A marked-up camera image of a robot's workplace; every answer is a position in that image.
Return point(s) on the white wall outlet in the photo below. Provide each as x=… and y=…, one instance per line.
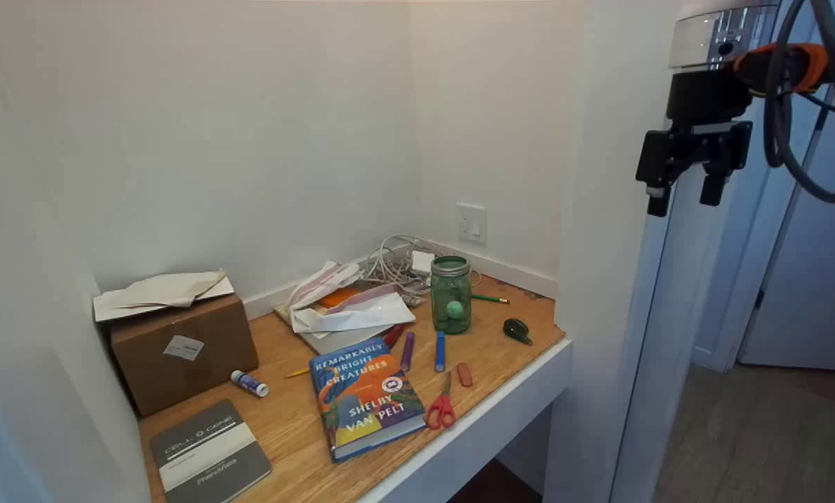
x=471, y=223

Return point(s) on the brown cardboard box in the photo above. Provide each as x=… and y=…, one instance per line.
x=189, y=359

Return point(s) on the white and orange envelope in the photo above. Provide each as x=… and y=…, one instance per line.
x=357, y=310

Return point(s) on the small orange eraser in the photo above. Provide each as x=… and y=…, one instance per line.
x=466, y=374

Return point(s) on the green glass jar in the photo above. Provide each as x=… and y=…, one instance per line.
x=450, y=303

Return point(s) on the beige folded paper bag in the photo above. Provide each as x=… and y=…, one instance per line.
x=161, y=292

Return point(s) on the yellow pencil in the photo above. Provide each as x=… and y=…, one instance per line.
x=297, y=371

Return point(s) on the colourful hardcover book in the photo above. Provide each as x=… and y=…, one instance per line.
x=365, y=401

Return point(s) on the white crumpled paper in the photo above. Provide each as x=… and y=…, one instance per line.
x=322, y=279

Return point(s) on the small black key fob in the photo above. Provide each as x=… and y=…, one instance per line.
x=517, y=331

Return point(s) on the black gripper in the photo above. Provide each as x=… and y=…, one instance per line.
x=707, y=100

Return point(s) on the white door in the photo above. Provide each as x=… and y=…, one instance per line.
x=812, y=279

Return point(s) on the purple marker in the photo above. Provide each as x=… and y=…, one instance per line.
x=406, y=352

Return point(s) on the green pencil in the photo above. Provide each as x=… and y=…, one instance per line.
x=489, y=299

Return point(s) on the blue marker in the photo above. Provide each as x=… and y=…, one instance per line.
x=439, y=352

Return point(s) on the white power adapter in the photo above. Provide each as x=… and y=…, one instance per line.
x=424, y=260

